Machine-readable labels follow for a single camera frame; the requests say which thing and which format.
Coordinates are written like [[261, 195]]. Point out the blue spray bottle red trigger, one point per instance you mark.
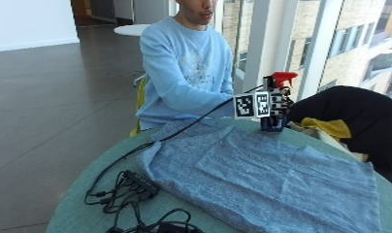
[[284, 77]]

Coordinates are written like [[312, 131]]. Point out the white cube with black markers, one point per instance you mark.
[[252, 105]]

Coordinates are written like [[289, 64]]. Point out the yellow cloth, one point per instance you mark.
[[328, 126]]

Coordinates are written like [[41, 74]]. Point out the white window pillar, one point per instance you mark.
[[268, 42]]

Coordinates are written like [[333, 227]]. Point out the large blue terry towel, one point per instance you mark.
[[265, 174]]

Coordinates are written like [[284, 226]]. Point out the person in light blue sweatshirt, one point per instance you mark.
[[178, 64]]

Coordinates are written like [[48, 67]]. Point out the yellow chair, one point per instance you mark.
[[140, 97]]

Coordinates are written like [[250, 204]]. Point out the white round table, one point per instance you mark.
[[132, 29]]

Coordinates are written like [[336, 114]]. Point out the black usb hub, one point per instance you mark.
[[141, 183]]

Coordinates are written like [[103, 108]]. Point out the black power adapter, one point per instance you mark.
[[178, 228]]

